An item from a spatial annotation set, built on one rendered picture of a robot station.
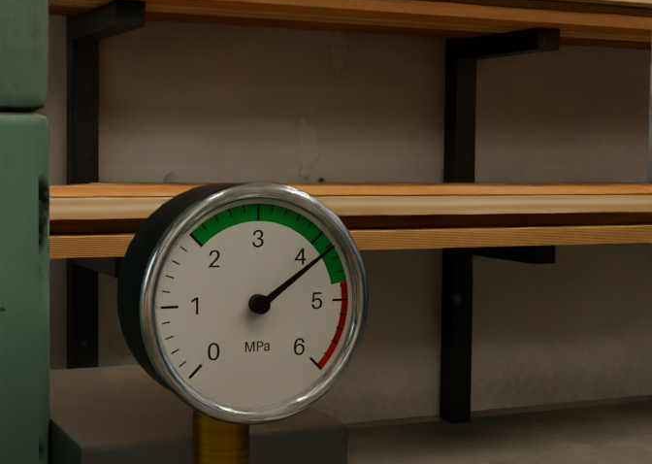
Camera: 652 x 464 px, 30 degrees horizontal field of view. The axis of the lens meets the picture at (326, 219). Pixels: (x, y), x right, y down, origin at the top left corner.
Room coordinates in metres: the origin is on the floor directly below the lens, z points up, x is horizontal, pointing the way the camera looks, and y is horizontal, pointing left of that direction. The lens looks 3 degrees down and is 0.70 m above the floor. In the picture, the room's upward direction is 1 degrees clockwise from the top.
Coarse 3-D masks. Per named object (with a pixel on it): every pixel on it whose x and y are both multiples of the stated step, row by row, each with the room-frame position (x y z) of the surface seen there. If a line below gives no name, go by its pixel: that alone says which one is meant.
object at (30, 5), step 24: (0, 0) 0.35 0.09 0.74; (24, 0) 0.35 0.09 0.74; (48, 0) 0.36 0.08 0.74; (0, 24) 0.35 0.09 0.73; (24, 24) 0.35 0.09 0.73; (48, 24) 0.36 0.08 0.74; (0, 48) 0.35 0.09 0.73; (24, 48) 0.35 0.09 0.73; (48, 48) 0.36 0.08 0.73; (0, 72) 0.35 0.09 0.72; (24, 72) 0.35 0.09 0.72; (48, 72) 0.36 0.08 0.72; (0, 96) 0.35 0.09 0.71; (24, 96) 0.35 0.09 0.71; (48, 96) 0.36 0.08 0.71
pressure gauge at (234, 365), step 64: (192, 192) 0.32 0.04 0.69; (256, 192) 0.31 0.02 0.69; (128, 256) 0.32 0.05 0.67; (192, 256) 0.31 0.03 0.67; (256, 256) 0.31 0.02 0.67; (128, 320) 0.31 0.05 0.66; (192, 320) 0.31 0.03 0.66; (256, 320) 0.31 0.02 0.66; (320, 320) 0.32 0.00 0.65; (192, 384) 0.31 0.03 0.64; (256, 384) 0.31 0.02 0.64; (320, 384) 0.32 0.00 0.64
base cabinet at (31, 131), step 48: (0, 144) 0.35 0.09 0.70; (48, 144) 0.35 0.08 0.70; (0, 192) 0.35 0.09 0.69; (48, 192) 0.35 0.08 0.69; (0, 240) 0.35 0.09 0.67; (48, 240) 0.35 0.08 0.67; (0, 288) 0.35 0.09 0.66; (48, 288) 0.35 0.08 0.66; (0, 336) 0.35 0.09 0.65; (48, 336) 0.35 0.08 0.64; (0, 384) 0.35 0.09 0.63; (48, 384) 0.35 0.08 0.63; (0, 432) 0.35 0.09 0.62; (48, 432) 0.35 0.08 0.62
